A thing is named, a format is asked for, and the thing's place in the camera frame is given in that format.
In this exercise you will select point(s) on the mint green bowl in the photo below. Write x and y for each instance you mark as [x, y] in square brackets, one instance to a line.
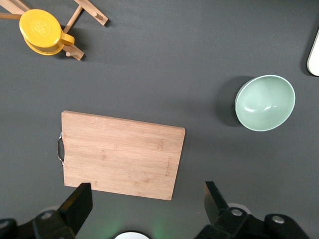
[266, 102]

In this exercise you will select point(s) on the wooden mug rack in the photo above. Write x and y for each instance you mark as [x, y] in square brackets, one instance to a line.
[74, 17]

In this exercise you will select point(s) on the cream tray with bear print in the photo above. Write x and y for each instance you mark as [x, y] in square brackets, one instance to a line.
[314, 57]

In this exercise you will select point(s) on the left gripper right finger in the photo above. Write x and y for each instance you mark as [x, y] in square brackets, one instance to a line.
[214, 201]

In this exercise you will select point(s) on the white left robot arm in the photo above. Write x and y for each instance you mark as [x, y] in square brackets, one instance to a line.
[132, 236]

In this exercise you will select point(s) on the wooden cutting board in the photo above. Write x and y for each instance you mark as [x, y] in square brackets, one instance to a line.
[119, 154]

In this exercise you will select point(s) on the yellow mug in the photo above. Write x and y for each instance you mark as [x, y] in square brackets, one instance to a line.
[41, 30]

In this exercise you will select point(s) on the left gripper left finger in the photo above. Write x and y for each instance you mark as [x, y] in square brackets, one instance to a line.
[79, 204]

